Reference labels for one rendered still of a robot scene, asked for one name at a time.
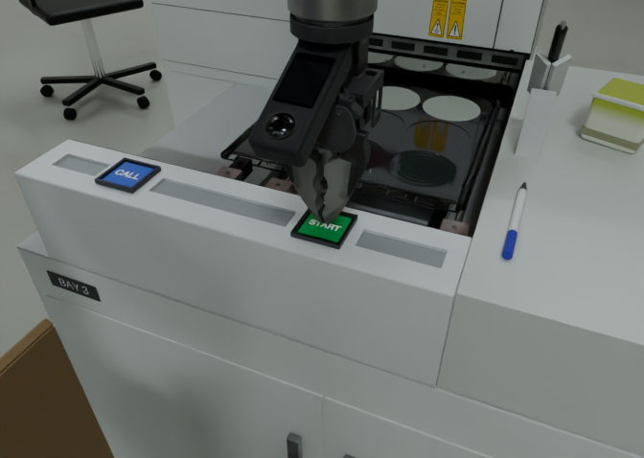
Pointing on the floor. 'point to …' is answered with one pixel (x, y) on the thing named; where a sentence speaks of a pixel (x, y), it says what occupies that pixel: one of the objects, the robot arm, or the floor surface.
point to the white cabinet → (260, 388)
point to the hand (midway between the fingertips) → (322, 216)
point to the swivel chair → (91, 8)
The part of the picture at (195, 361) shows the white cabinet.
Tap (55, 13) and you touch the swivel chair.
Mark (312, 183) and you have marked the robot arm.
